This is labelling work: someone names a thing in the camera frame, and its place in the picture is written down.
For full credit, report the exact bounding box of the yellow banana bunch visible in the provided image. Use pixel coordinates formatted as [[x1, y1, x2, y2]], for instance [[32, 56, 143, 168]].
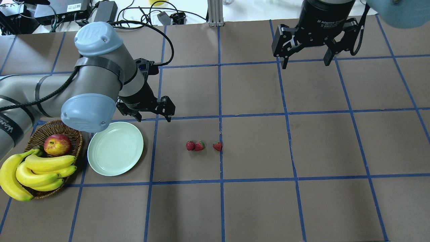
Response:
[[0, 149, 77, 202]]

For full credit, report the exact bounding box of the red apple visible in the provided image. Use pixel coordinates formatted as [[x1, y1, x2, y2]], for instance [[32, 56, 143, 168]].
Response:
[[43, 134, 71, 156]]

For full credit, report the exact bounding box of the light green plate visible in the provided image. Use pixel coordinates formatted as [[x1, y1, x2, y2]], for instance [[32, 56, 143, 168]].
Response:
[[87, 122, 144, 176]]

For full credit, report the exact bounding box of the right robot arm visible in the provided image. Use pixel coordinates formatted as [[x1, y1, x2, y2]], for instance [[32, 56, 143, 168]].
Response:
[[271, 0, 430, 69]]

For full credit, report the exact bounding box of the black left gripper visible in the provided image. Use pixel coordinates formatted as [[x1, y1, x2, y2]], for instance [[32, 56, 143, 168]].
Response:
[[116, 84, 176, 122]]

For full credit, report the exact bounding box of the wicker basket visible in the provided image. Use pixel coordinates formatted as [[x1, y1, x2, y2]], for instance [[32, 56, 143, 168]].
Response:
[[24, 120, 83, 199]]

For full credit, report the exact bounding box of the strawberry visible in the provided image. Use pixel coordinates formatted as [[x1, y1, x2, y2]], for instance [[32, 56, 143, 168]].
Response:
[[194, 140, 206, 152], [212, 141, 223, 152], [186, 140, 195, 151]]

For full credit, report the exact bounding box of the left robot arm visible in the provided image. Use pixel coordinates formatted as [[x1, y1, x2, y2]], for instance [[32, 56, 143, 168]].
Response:
[[1, 21, 175, 158]]

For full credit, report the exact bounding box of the black power adapter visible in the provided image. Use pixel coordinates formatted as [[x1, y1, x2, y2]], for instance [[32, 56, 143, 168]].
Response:
[[90, 0, 118, 23]]

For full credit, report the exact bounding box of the aluminium frame post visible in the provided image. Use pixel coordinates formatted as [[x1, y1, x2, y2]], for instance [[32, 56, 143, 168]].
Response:
[[207, 0, 225, 27]]

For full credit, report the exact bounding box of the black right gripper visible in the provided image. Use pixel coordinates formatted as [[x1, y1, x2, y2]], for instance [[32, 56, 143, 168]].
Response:
[[271, 17, 361, 70]]

